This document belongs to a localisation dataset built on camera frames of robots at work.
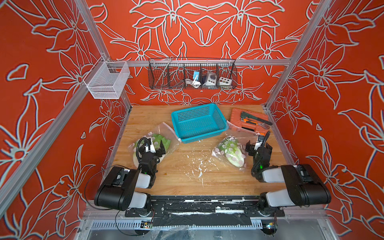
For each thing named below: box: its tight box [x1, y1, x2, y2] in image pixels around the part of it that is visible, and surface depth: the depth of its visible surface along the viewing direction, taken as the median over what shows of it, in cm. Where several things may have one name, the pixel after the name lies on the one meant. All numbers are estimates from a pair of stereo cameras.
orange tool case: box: [230, 107, 269, 135], surface depth 106 cm
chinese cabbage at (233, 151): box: [218, 137, 245, 168], surface depth 86 cm
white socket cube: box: [219, 76, 233, 89], surface depth 96 cm
